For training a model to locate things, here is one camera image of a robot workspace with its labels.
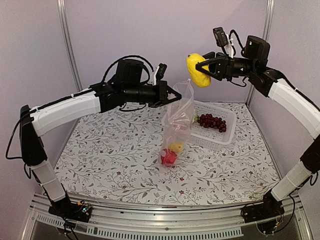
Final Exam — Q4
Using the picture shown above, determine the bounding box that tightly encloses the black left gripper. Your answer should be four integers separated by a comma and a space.
124, 80, 183, 108

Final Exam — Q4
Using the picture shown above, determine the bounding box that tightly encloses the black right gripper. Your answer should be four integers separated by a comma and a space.
191, 51, 257, 81

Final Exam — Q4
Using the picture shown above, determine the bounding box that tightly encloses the yellow lemon toy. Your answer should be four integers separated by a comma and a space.
186, 53, 211, 88

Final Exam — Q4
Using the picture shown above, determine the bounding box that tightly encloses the clear zip top bag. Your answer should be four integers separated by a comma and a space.
159, 79, 195, 167

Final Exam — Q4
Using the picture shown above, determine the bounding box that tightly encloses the yellow banana toy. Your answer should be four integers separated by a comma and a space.
168, 142, 184, 153

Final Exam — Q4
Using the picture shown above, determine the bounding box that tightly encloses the red toy pepper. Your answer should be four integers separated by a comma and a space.
160, 149, 178, 166

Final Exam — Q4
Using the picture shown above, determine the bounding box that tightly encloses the white cauliflower toy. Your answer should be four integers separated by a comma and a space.
192, 114, 200, 123

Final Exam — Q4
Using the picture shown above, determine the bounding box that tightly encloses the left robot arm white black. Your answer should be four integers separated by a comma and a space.
5, 55, 182, 217

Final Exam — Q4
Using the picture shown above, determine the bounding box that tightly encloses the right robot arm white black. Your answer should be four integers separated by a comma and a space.
186, 35, 320, 220

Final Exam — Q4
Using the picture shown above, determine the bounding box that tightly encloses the dark red grapes toy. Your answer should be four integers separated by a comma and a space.
195, 113, 227, 133

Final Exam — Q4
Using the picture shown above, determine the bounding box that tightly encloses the white plastic basket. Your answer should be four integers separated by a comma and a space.
187, 100, 236, 151

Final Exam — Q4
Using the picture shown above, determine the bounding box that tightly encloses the floral table cloth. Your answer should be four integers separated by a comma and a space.
55, 103, 279, 205

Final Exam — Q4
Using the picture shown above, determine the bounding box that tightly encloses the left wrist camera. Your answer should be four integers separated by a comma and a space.
148, 63, 168, 86

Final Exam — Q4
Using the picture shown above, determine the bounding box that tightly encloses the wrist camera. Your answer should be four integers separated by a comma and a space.
212, 27, 236, 59
148, 63, 168, 86

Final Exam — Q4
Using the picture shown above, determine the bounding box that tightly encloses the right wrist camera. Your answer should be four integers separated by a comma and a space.
212, 27, 236, 59

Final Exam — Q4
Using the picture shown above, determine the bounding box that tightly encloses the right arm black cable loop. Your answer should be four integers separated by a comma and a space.
229, 29, 247, 55

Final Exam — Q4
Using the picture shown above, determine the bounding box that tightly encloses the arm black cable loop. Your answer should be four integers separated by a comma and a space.
229, 29, 247, 55
101, 55, 155, 86

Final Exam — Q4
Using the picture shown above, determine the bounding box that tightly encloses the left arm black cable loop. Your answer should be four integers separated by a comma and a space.
101, 55, 155, 86

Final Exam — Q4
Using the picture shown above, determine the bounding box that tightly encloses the right aluminium frame post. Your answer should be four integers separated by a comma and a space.
246, 0, 275, 105

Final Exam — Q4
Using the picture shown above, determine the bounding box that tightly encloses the aluminium frame post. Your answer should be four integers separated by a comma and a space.
246, 0, 275, 105
56, 0, 83, 92

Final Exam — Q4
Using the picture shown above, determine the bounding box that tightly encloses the front aluminium rail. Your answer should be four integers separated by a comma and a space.
20, 193, 313, 240

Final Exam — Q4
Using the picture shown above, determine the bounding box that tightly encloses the left aluminium frame post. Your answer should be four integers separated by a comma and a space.
56, 0, 83, 92

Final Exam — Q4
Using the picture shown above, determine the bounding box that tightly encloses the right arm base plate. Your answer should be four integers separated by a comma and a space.
240, 200, 285, 223

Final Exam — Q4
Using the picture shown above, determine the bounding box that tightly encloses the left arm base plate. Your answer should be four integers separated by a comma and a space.
48, 198, 93, 223

